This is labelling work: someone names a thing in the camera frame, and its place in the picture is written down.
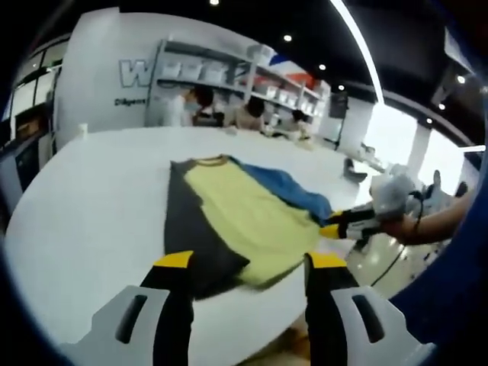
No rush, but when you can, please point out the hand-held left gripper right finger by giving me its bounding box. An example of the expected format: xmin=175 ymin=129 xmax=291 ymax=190
xmin=303 ymin=250 xmax=436 ymax=366

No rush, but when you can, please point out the person's blue sleeve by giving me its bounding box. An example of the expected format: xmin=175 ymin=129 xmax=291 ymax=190
xmin=388 ymin=144 xmax=488 ymax=366

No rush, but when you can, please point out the brown cardboard box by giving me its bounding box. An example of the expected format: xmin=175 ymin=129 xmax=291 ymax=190
xmin=14 ymin=110 xmax=53 ymax=131

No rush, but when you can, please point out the dark office chair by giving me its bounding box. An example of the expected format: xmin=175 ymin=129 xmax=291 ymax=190
xmin=342 ymin=156 xmax=370 ymax=181

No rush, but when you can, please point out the person's right hand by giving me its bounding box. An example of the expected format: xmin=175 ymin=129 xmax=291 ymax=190
xmin=380 ymin=216 xmax=419 ymax=244

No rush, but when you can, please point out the red white blue banner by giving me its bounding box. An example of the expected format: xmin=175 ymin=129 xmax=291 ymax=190
xmin=266 ymin=56 xmax=318 ymax=87

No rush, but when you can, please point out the grey metal shelf rack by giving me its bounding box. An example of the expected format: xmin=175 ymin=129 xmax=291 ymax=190
xmin=150 ymin=37 xmax=329 ymax=129

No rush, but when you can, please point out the black cable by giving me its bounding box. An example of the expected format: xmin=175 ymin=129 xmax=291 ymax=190
xmin=407 ymin=190 xmax=425 ymax=232

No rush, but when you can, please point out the dark grey template mat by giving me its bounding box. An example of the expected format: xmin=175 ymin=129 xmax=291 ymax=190
xmin=162 ymin=159 xmax=252 ymax=301

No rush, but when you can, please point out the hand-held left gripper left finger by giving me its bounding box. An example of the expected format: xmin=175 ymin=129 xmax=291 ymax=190
xmin=56 ymin=249 xmax=195 ymax=366

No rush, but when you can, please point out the black display board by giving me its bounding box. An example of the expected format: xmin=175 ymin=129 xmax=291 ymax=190
xmin=329 ymin=91 xmax=350 ymax=120

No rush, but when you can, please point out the ceiling strip light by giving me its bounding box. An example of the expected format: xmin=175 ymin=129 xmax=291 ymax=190
xmin=329 ymin=0 xmax=387 ymax=104

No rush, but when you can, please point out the yellow and blue garment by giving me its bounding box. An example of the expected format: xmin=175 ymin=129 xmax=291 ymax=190
xmin=182 ymin=153 xmax=346 ymax=291

